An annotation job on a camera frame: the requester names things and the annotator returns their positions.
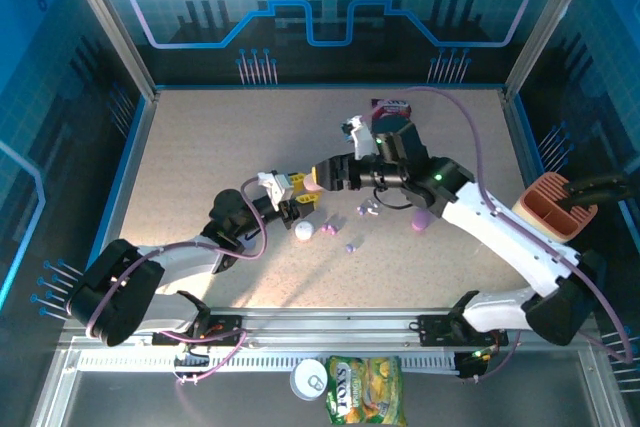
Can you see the pink earbud charging case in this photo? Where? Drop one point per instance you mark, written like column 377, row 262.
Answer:
column 311, row 185

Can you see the mauve purple earbud charging case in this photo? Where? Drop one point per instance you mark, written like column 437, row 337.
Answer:
column 421, row 222

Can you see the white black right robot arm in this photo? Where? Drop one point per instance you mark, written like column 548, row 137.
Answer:
column 500, row 232

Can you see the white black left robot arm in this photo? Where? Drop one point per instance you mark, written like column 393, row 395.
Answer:
column 175, row 257

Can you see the red candy bag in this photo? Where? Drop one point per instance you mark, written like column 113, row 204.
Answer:
column 392, row 107

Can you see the cream terracotta utensil holder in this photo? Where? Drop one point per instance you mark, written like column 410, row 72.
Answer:
column 540, row 227

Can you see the silver pull-tab tin can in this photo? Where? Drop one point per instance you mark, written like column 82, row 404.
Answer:
column 308, row 381

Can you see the green yellow candy bag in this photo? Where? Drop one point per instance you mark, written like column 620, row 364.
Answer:
column 365, row 392

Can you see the grey metal shelf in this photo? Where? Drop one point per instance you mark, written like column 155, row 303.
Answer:
column 150, row 397

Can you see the aluminium table side rail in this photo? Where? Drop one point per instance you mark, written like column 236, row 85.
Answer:
column 135, row 162
column 520, row 147

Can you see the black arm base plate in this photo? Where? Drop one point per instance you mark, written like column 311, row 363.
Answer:
column 225, row 324
column 435, row 329

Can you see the aluminium front mounting rail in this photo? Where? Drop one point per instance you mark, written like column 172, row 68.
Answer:
column 325, row 327

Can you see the aluminium frame post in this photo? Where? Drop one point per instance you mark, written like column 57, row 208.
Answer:
column 108, row 17
column 550, row 17

